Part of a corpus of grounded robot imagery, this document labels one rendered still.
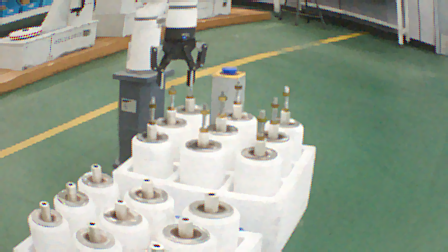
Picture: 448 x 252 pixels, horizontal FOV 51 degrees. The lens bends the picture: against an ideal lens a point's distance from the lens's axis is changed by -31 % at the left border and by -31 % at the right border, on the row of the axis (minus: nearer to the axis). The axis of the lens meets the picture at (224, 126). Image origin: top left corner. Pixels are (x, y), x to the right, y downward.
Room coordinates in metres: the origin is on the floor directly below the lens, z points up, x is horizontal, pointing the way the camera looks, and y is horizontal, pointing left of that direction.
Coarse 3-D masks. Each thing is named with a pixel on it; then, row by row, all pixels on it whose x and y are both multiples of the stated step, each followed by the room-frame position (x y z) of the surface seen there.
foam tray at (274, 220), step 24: (120, 168) 1.30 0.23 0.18; (312, 168) 1.52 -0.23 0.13; (120, 192) 1.27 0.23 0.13; (168, 192) 1.24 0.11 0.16; (192, 192) 1.22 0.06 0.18; (216, 192) 1.22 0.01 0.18; (288, 192) 1.23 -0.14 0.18; (240, 216) 1.19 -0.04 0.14; (264, 216) 1.17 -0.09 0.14; (288, 216) 1.26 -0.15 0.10; (264, 240) 1.17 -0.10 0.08
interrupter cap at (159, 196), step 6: (138, 186) 1.03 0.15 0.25; (132, 192) 1.00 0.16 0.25; (138, 192) 1.01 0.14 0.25; (156, 192) 1.02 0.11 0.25; (162, 192) 1.02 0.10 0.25; (132, 198) 0.98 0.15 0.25; (138, 198) 0.98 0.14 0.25; (144, 198) 0.98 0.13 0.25; (150, 198) 0.99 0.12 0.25; (156, 198) 0.99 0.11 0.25; (162, 198) 0.99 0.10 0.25; (168, 198) 1.00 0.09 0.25; (150, 204) 0.97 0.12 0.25
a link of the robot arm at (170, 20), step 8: (176, 8) 1.41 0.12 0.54; (192, 8) 1.42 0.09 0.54; (160, 16) 1.49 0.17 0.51; (168, 16) 1.42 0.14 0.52; (176, 16) 1.41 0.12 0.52; (184, 16) 1.41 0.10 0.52; (192, 16) 1.42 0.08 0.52; (168, 24) 1.42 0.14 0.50; (176, 24) 1.41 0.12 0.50; (184, 24) 1.41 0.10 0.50; (192, 24) 1.42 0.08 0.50
